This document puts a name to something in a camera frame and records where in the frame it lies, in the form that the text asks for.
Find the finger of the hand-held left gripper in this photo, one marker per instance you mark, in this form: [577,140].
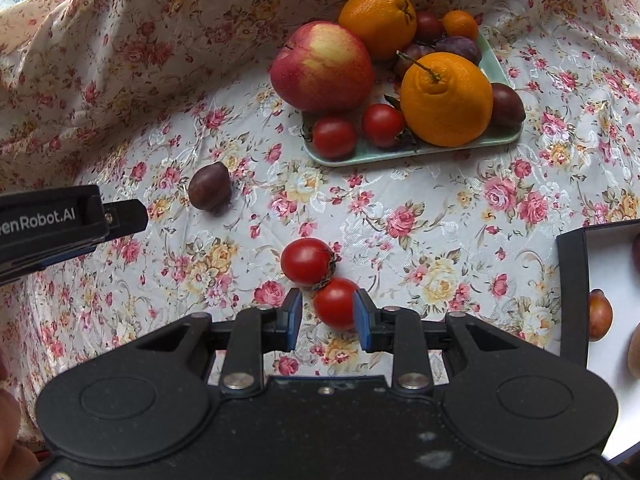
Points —
[125,217]

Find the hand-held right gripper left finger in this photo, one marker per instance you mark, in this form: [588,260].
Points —
[295,321]

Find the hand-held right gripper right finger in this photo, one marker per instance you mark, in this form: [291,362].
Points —
[361,323]

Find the pale green tray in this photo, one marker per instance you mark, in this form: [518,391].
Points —
[375,156]

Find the dark blue shallow cardboard box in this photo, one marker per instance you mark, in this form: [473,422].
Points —
[610,260]

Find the person's left hand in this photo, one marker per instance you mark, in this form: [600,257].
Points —
[10,415]

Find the dark brown plum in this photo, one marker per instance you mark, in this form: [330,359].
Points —
[209,186]
[507,104]

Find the floral printed cloth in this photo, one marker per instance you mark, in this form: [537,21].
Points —
[425,210]

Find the large knobbed orange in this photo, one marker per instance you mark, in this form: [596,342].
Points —
[446,102]

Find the reddish orange plum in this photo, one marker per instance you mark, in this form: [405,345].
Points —
[600,315]

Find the red yellow apple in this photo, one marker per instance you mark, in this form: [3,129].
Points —
[322,67]

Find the brown round fruit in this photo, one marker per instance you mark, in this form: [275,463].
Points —
[635,355]

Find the purple plum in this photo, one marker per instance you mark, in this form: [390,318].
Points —
[457,51]

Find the dark red plum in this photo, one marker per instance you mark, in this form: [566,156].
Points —
[427,26]

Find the small mandarin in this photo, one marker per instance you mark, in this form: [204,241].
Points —
[460,25]

